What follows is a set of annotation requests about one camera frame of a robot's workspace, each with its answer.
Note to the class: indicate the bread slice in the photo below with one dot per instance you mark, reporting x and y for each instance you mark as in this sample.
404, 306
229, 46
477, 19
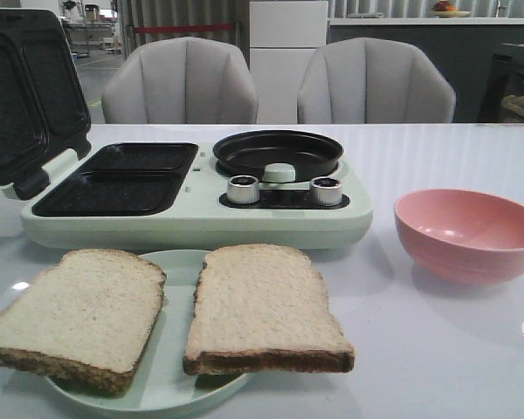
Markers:
263, 307
87, 319

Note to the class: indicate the breakfast maker hinged lid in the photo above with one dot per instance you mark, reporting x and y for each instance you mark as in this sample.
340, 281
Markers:
43, 112

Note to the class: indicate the mint green breakfast maker base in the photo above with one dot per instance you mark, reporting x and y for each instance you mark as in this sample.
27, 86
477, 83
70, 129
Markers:
159, 196

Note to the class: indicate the left silver control knob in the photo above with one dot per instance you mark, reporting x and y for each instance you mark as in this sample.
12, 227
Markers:
243, 189

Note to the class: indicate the silver control knob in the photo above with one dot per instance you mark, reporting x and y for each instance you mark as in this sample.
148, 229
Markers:
325, 191
243, 189

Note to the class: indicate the right silver control knob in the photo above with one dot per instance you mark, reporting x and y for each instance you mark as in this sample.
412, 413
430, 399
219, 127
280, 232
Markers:
325, 191

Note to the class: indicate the round black frying pan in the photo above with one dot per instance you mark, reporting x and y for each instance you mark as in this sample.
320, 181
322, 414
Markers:
248, 153

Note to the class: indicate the left grey upholstered chair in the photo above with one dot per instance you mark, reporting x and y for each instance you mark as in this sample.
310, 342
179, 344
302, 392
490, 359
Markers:
182, 81

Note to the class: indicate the grey upholstered chair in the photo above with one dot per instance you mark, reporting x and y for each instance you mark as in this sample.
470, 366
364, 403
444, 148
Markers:
373, 81
182, 81

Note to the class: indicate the right grey upholstered chair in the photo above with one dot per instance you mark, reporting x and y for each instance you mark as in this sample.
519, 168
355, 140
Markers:
373, 81

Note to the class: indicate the white cabinet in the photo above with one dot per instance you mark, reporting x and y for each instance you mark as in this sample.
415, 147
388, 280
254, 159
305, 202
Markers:
283, 37

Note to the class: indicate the red barrier belt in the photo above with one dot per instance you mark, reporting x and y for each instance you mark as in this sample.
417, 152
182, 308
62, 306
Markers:
184, 28

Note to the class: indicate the pink bowl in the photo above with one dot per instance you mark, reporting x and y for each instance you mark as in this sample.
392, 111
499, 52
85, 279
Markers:
462, 235

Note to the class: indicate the mint green round plate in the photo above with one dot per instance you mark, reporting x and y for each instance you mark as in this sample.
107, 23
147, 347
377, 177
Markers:
160, 387

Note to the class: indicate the grey kitchen counter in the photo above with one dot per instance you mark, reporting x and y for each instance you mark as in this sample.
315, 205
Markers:
461, 48

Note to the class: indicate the fruit plate on counter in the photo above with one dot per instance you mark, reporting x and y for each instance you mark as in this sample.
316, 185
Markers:
445, 9

